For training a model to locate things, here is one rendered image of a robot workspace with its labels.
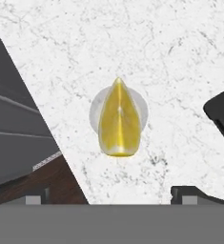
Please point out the black countertop appliance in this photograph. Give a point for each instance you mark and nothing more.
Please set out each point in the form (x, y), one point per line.
(223, 116)

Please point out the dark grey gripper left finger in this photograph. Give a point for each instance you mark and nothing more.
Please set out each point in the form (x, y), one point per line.
(33, 199)

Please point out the glass of yellow lemonade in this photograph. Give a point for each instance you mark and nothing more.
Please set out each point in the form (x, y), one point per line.
(119, 127)

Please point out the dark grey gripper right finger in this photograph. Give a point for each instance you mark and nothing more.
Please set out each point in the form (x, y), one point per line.
(189, 198)

